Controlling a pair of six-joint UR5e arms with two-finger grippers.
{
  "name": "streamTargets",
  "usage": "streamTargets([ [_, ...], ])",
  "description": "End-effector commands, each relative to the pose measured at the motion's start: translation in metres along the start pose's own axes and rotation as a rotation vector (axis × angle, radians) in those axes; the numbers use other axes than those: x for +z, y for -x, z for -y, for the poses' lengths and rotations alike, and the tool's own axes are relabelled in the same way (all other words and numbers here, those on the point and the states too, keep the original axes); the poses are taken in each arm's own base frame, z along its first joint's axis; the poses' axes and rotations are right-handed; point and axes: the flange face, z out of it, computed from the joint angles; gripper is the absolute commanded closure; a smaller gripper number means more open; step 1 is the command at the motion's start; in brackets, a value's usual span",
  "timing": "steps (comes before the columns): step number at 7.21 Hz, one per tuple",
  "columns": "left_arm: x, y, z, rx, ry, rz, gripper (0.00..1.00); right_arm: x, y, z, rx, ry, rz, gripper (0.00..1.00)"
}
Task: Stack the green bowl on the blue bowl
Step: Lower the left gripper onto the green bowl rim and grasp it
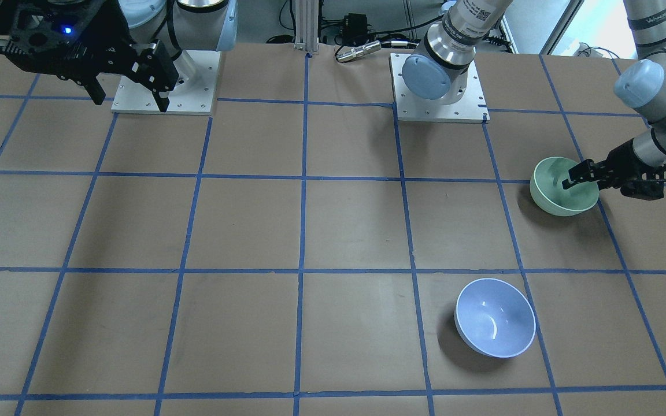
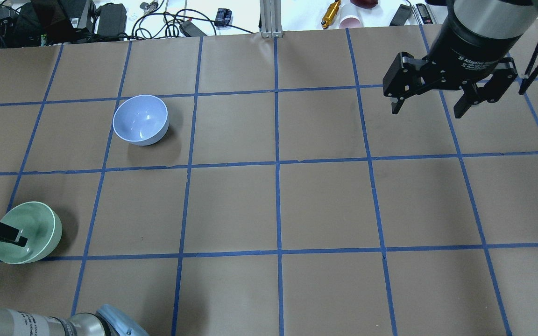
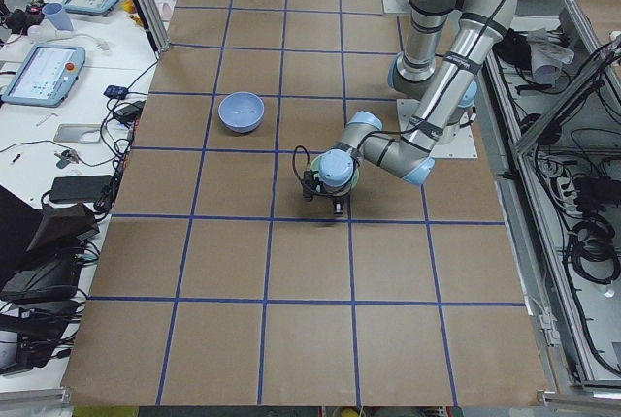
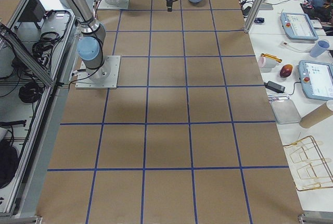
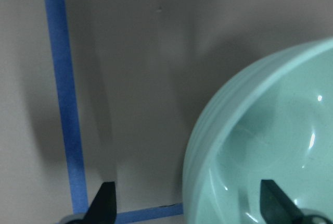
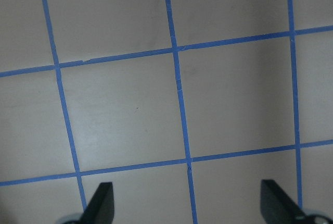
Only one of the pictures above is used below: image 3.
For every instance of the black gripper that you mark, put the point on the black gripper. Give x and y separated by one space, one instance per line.
338 199

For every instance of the green bowl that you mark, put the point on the green bowl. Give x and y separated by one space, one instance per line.
315 165

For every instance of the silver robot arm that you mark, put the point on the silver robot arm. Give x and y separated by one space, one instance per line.
447 44

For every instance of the blue bowl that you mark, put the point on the blue bowl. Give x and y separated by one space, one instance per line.
241 112

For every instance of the black power adapter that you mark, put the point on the black power adapter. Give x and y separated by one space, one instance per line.
129 113

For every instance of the small blue black device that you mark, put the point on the small blue black device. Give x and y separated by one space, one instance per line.
116 92

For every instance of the black box on desk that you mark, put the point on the black box on desk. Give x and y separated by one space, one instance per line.
75 189

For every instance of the lower teach pendant tablet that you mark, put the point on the lower teach pendant tablet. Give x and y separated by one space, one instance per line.
46 76

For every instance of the lilac plastic cup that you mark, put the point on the lilac plastic cup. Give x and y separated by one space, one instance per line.
57 15

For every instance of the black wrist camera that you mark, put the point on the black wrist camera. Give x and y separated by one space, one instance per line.
311 185

